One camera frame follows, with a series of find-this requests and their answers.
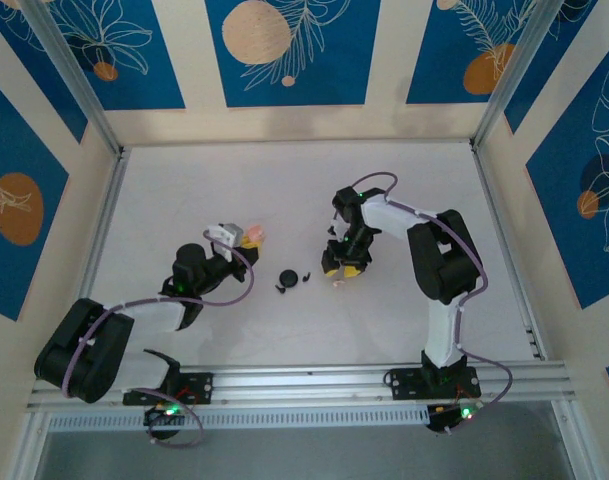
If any aluminium frame post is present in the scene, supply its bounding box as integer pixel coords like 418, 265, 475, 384
469, 0, 568, 151
21, 0, 124, 157

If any grey slotted cable duct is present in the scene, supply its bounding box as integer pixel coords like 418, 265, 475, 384
46, 403, 431, 434

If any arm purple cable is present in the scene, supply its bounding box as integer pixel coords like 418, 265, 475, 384
62, 238, 258, 449
333, 172, 514, 434

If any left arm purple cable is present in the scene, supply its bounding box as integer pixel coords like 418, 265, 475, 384
62, 238, 258, 449

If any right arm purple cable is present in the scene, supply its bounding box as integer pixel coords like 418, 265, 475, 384
333, 172, 514, 434

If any black controller board green light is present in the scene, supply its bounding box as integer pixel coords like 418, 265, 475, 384
143, 399, 186, 442
426, 399, 487, 434

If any aluminium table side rail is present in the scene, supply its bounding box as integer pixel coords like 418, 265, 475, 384
471, 142, 549, 361
78, 147, 131, 301

